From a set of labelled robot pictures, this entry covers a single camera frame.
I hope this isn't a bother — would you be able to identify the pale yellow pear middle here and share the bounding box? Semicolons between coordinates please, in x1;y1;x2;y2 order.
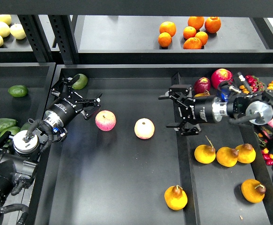
0;22;10;38

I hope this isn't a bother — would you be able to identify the orange top left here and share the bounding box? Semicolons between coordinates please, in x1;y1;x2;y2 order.
159;21;177;37

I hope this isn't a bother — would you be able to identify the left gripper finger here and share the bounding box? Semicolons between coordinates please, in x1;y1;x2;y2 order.
74;93;102;120
51;76;80;99

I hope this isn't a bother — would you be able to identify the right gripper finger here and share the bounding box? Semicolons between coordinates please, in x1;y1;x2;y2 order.
166;122;200;136
158;84;192;103

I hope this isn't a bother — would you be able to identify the pale pink apple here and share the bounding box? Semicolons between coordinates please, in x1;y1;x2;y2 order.
134;118;155;140

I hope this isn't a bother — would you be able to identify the light green avocado left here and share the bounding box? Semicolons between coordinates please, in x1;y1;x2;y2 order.
0;126;21;138

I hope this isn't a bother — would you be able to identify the pale yellow pear top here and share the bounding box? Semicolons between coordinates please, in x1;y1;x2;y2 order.
0;14;12;25

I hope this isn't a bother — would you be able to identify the red apple right tray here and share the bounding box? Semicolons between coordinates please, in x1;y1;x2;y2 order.
211;68;233;89

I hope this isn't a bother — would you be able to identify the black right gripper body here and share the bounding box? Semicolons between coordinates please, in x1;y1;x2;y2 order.
176;96;228;131

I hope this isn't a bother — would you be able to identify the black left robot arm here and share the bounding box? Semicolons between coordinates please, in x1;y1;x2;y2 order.
0;77;101;225

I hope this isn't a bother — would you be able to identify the orange cherry tomato cluster left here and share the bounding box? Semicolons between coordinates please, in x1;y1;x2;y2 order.
239;85;250;94

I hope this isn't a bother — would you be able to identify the green avocado at tray corner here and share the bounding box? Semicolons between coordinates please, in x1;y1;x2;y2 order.
72;74;88;90

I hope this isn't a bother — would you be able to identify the orange right of centre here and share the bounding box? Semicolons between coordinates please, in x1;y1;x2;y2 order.
195;31;208;46

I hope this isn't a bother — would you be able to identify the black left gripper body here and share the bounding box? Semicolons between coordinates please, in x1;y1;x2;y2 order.
44;96;83;128

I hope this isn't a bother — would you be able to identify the pink red apple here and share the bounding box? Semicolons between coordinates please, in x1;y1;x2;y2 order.
95;110;116;131

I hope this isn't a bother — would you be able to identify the yellow pear with long stem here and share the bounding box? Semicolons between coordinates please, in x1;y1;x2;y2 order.
194;136;216;164

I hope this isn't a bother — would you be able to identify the pale yellow pear right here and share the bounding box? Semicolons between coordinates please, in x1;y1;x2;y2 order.
10;23;26;40

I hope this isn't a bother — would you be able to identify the black shelf upright post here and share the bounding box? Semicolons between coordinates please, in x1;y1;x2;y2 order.
48;15;80;65

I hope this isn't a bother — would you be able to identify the orange top right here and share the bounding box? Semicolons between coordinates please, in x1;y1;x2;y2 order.
205;16;221;33

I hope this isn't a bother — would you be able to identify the orange front bottom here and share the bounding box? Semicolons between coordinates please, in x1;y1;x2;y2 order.
183;37;202;49

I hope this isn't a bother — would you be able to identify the yellow pear by dark apple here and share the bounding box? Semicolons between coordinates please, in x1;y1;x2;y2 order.
194;90;210;97

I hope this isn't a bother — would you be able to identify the orange lower left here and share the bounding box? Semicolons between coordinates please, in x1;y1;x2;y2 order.
158;32;172;47

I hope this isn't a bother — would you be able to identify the dark red apple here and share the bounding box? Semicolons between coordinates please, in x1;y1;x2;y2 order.
194;77;211;94

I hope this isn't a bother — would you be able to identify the orange top centre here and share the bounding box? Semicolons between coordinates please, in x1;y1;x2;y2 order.
188;16;205;30

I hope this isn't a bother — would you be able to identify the black left tray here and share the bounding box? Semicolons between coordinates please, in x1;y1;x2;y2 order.
0;63;57;225

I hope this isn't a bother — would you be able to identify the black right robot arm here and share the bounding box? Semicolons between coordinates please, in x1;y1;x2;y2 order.
159;73;273;154

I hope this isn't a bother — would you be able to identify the black tray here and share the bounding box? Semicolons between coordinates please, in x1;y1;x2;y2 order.
34;64;273;225
0;63;57;225

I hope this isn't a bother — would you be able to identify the red cherry tomato cluster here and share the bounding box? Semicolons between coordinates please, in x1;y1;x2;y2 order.
245;75;264;90

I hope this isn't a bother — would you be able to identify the green avocado in left tray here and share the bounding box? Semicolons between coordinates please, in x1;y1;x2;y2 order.
8;85;29;98

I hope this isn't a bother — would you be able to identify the orange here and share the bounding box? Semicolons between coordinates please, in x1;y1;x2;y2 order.
205;16;221;33
159;21;177;37
158;32;172;47
183;37;202;49
188;16;205;30
183;26;197;40
195;31;208;46

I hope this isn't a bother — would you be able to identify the black tray divider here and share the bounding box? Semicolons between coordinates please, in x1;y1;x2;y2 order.
171;72;200;225

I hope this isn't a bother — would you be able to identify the dark avocado upright left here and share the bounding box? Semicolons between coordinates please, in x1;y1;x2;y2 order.
20;121;32;131

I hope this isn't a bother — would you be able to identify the black centre tray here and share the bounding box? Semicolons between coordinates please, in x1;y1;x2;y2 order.
34;64;273;225

